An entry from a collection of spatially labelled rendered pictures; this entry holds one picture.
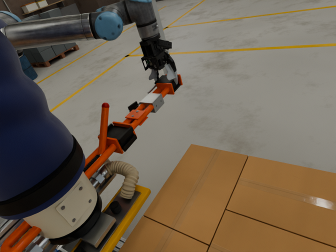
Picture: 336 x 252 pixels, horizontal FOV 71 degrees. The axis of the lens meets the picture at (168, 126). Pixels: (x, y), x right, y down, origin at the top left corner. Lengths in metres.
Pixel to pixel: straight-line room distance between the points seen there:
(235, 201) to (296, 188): 0.31
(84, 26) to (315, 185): 1.24
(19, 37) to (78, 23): 0.18
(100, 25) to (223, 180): 1.03
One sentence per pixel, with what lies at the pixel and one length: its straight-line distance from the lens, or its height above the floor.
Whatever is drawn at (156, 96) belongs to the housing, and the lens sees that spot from 0.90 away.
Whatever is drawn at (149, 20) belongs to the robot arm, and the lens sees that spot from 0.88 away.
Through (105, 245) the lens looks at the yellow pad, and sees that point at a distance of 0.68.
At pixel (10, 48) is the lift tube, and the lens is 0.52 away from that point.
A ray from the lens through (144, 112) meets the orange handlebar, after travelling 0.83.
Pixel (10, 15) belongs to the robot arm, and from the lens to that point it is 1.03.
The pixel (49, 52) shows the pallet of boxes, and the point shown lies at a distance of 7.66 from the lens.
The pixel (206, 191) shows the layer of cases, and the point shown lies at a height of 0.54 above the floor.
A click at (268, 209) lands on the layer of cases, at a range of 1.29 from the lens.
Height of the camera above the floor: 1.63
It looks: 35 degrees down
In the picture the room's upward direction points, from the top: 18 degrees counter-clockwise
